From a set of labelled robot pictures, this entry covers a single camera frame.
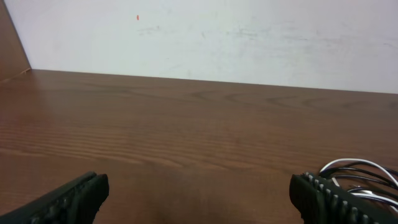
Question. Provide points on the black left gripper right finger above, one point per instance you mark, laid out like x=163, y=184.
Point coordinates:
x=321, y=202

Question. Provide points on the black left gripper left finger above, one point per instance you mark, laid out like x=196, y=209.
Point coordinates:
x=75, y=202

